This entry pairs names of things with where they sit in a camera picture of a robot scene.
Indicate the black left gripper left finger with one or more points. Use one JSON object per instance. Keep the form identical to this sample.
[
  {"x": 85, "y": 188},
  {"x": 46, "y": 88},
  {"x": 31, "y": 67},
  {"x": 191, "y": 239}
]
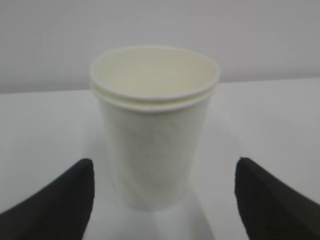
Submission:
[{"x": 59, "y": 211}]

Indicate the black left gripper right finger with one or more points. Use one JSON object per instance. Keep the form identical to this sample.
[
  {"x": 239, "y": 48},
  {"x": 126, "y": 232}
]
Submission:
[{"x": 271, "y": 210}]

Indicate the white paper cup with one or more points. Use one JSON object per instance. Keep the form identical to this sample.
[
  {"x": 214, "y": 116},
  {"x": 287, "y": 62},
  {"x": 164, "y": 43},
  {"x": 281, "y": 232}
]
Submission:
[{"x": 153, "y": 101}]

